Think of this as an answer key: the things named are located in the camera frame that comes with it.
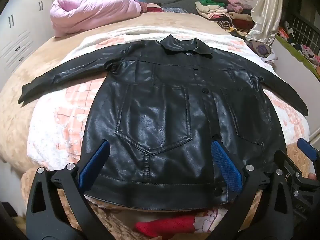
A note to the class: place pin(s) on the black leather jacket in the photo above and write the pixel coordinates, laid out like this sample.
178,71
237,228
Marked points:
160,120

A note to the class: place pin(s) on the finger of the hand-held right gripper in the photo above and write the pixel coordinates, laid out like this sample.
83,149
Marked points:
307,149
287,162

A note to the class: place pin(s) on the blue patterned cloth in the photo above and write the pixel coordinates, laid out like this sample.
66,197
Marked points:
175,10

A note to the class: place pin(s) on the pink quilt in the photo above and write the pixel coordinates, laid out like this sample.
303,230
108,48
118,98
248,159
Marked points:
95,12

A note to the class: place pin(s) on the heap of mixed clothes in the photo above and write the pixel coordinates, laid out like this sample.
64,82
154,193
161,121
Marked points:
307,50

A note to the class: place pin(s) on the white wardrobe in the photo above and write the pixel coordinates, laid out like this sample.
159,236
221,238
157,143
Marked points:
22,30

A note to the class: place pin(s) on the pile of folded clothes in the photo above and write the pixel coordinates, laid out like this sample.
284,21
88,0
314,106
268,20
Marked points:
217,7

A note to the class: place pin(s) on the red folded cloth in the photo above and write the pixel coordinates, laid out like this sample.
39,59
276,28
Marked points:
153,8

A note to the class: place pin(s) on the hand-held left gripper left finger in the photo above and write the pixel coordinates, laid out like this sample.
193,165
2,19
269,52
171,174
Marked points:
96,160

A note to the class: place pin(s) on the person's right hand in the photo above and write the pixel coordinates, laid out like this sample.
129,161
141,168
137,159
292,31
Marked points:
313,176

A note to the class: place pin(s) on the white floral cloth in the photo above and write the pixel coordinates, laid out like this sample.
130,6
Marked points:
207,221

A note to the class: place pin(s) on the beige plush bed cover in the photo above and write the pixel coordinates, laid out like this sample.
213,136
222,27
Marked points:
25,120

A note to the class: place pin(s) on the cream satin curtain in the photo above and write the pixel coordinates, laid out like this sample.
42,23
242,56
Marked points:
267,10

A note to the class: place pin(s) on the white bag of clothes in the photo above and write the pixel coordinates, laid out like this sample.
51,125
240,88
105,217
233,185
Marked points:
260,48

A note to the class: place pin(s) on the green ledge cover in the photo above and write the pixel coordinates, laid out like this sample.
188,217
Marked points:
295,51

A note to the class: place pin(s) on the teal cloth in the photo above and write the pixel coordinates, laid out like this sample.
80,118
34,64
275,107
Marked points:
138,0

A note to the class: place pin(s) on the white and pink printed blanket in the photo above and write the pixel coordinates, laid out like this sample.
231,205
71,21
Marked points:
62,120

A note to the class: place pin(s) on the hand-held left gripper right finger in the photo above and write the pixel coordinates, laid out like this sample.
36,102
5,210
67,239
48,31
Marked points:
225,165

